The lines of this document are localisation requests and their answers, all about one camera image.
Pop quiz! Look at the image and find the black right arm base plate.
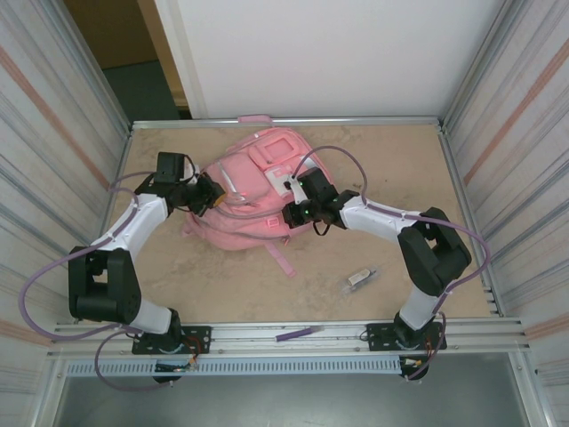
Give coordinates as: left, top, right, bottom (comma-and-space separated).
365, 322, 447, 352

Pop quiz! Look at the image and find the long aluminium mounting rail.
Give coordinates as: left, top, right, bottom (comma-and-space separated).
52, 320, 533, 359

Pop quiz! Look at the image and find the grey metal base panel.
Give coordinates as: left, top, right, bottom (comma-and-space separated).
44, 355, 534, 427

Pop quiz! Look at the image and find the white door frame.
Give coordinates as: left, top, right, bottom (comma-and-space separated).
153, 0, 208, 121

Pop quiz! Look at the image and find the aluminium frame post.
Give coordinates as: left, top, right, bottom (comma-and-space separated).
442, 0, 521, 124
52, 0, 134, 130

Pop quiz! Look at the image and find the pink student backpack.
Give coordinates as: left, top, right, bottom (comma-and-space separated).
180, 114, 321, 279

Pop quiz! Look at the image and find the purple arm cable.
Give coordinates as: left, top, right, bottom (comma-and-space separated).
292, 145, 493, 383
20, 171, 172, 392

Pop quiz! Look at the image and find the aluminium table edge rail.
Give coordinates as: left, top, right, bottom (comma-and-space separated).
437, 124, 508, 319
78, 125, 134, 325
130, 116, 445, 131

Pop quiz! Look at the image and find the clear plastic stationery packet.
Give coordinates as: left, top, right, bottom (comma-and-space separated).
344, 266, 381, 294

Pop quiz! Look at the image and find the purple pen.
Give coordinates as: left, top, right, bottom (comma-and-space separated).
275, 325, 322, 342

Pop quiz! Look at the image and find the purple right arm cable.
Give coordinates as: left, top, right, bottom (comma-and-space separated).
292, 145, 493, 383

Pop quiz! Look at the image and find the grey slotted cable duct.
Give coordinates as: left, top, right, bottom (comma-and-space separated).
65, 358, 404, 377

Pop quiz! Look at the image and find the tan wooden door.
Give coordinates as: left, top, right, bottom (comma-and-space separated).
135, 0, 192, 120

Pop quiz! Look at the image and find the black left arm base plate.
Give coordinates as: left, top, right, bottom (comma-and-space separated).
132, 325, 212, 356

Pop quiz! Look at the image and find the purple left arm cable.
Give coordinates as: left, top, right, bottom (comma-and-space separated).
20, 171, 172, 392

